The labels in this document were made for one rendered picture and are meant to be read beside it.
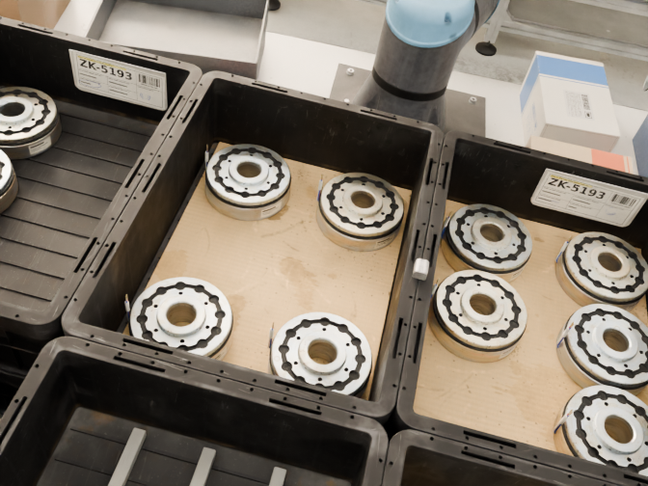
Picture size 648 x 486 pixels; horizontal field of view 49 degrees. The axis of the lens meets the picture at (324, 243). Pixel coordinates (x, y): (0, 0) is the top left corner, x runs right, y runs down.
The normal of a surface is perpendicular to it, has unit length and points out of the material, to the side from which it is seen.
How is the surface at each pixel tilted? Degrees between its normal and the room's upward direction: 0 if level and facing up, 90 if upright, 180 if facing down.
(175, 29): 0
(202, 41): 0
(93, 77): 90
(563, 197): 90
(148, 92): 90
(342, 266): 0
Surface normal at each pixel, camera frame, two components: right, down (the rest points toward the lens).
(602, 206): -0.22, 0.72
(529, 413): 0.13, -0.64
